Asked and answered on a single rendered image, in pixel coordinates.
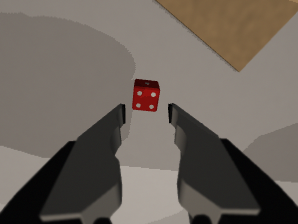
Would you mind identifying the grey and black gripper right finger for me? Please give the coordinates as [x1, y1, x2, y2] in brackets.
[168, 103, 298, 224]

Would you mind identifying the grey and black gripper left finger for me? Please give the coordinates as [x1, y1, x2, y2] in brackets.
[0, 104, 125, 224]

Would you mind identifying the red die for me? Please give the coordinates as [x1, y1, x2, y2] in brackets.
[132, 79, 160, 112]

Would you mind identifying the tan flat mat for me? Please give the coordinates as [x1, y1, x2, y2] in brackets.
[155, 0, 298, 72]

